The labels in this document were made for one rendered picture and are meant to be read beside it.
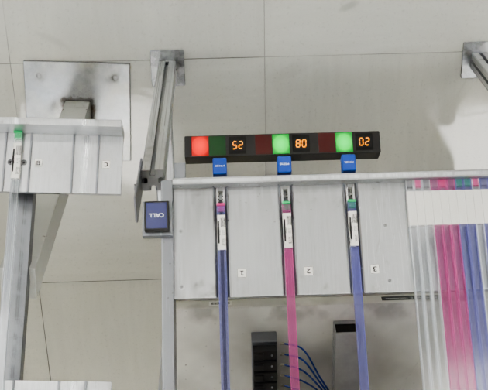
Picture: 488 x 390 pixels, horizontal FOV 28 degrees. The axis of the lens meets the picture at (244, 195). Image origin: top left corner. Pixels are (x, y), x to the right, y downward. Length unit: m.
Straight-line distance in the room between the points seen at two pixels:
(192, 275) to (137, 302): 1.01
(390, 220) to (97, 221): 1.05
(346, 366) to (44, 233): 0.63
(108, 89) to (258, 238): 0.84
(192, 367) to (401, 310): 0.43
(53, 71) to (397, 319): 1.00
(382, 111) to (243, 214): 0.84
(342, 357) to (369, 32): 0.81
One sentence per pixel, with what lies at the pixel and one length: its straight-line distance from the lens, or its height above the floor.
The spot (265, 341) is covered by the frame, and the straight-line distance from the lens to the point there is 1.89.
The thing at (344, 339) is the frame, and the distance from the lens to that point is 1.89.
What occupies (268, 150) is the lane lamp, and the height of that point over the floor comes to 0.67.
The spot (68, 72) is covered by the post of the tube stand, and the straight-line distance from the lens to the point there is 2.35.
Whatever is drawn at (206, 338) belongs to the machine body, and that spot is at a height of 0.62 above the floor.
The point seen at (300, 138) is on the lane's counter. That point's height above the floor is 0.65.
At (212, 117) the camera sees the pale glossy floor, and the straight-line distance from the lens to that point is 2.37.
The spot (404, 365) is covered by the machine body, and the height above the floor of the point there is 0.62.
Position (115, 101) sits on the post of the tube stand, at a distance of 2.36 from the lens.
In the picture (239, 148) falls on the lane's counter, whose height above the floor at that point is 0.66.
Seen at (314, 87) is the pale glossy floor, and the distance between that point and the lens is 2.36.
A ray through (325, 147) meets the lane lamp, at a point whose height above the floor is 0.66.
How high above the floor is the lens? 2.21
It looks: 64 degrees down
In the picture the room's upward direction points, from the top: 176 degrees clockwise
